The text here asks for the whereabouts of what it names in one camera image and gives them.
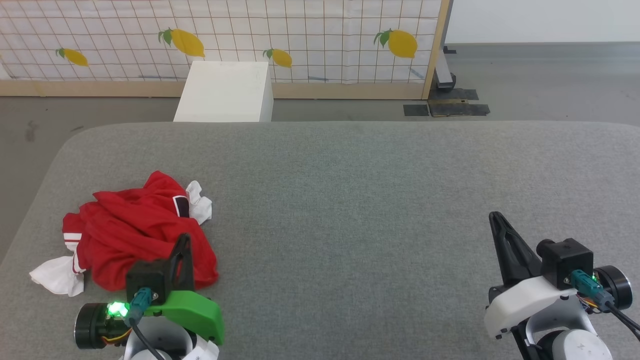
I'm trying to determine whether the grey partition foot with caster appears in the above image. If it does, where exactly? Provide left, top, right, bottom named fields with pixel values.
left=434, top=46, right=457, bottom=91

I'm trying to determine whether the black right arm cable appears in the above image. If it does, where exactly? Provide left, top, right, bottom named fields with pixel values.
left=571, top=270, right=640, bottom=342

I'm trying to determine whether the white rectangular box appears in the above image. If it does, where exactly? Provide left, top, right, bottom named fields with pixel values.
left=173, top=61, right=274, bottom=123

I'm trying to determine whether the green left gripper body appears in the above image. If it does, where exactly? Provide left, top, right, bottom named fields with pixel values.
left=144, top=290, right=225, bottom=346

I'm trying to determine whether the black floor plate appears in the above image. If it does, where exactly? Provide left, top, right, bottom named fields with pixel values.
left=430, top=88, right=479, bottom=101

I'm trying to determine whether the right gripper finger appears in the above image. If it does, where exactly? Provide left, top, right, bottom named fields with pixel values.
left=488, top=211, right=544, bottom=294

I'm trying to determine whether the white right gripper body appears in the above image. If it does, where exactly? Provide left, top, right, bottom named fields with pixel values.
left=483, top=274, right=599, bottom=341

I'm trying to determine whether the lemon print partition panel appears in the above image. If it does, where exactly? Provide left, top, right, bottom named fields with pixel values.
left=0, top=0, right=451, bottom=100

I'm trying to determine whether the dark brown floor plate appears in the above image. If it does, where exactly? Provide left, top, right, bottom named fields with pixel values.
left=429, top=102, right=491, bottom=118

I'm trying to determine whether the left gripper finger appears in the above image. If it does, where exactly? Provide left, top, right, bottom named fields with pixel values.
left=169, top=233, right=194, bottom=292

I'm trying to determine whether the red and white jersey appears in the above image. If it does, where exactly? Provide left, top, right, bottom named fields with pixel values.
left=29, top=171, right=219, bottom=297

